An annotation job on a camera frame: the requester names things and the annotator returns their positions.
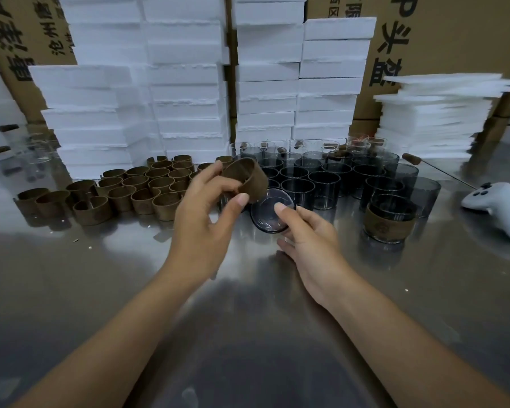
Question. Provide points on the group of brown sleeve rings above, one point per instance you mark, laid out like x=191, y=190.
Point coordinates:
x=165, y=206

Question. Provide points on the smoky transparent plastic cup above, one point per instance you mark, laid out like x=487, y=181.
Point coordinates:
x=391, y=206
x=265, y=214

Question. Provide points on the white game controller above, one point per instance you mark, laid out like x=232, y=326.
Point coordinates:
x=503, y=210

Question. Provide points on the person's left forearm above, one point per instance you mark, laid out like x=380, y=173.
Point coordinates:
x=102, y=344

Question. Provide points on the cluster of transparent plastic cups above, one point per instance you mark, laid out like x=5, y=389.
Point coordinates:
x=323, y=186

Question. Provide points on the tall stack white foam blocks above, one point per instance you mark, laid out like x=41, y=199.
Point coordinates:
x=153, y=80

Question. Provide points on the person's right forearm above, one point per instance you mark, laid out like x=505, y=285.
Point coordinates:
x=408, y=356

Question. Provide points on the brown sleeve ring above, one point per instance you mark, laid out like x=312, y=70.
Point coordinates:
x=386, y=228
x=255, y=184

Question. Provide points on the bunch of clear plastic cups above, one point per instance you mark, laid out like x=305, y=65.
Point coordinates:
x=38, y=148

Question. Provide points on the stack of thin foam sheets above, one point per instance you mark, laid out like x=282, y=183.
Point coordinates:
x=429, y=118

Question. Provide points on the person's left hand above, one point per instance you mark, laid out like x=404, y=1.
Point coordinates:
x=199, y=242

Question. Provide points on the large printed cardboard box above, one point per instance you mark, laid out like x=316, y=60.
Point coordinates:
x=459, y=33

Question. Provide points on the person's right hand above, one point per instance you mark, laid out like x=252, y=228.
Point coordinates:
x=318, y=259

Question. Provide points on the stepped stack white foam blocks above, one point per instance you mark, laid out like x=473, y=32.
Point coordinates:
x=267, y=80

